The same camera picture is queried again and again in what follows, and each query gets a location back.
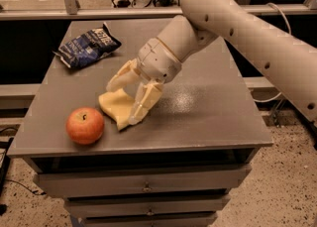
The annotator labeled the grey drawer cabinet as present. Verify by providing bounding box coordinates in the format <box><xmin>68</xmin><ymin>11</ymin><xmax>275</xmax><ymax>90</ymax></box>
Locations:
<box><xmin>9</xmin><ymin>19</ymin><xmax>271</xmax><ymax>227</ymax></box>

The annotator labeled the blue chip bag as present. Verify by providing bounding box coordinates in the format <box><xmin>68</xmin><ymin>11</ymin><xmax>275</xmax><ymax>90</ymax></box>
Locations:
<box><xmin>54</xmin><ymin>23</ymin><xmax>121</xmax><ymax>69</ymax></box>

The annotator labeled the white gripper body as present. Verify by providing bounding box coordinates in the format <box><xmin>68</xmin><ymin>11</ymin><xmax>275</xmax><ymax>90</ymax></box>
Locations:
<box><xmin>137</xmin><ymin>38</ymin><xmax>181</xmax><ymax>83</ymax></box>

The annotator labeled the yellow sponge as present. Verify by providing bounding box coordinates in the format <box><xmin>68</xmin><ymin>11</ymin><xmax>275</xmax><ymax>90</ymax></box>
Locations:
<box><xmin>98</xmin><ymin>89</ymin><xmax>135</xmax><ymax>131</ymax></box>

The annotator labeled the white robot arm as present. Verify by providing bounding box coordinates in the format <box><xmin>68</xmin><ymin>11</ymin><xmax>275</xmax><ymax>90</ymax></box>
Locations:
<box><xmin>106</xmin><ymin>0</ymin><xmax>317</xmax><ymax>125</ymax></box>

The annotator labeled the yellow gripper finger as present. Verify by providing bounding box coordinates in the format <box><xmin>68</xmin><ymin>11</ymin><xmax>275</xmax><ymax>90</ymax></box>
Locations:
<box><xmin>106</xmin><ymin>59</ymin><xmax>141</xmax><ymax>92</ymax></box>
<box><xmin>128</xmin><ymin>80</ymin><xmax>163</xmax><ymax>125</ymax></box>

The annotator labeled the red apple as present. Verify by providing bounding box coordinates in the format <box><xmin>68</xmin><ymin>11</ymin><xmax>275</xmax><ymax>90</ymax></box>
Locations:
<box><xmin>65</xmin><ymin>107</ymin><xmax>104</xmax><ymax>145</ymax></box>

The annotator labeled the black floor cable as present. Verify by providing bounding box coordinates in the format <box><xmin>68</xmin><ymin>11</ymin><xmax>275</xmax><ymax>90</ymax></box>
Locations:
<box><xmin>0</xmin><ymin>126</ymin><xmax>48</xmax><ymax>196</ymax></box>

